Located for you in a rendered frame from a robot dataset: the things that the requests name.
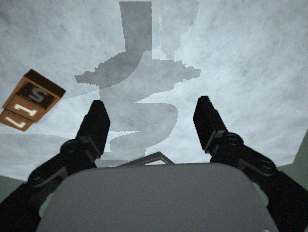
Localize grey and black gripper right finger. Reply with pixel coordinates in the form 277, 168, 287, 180
193, 96, 308, 232

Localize brown wooden number cube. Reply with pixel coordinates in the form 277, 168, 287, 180
0, 108, 35, 132
6, 81, 55, 121

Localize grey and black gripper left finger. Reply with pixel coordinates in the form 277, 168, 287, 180
0, 100, 110, 232

